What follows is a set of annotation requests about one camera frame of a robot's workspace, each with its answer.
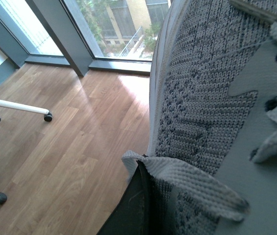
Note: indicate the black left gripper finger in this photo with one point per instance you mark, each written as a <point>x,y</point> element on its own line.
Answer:
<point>131,208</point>

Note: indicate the grey sneaker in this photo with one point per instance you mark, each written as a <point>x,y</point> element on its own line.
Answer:
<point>211,163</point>

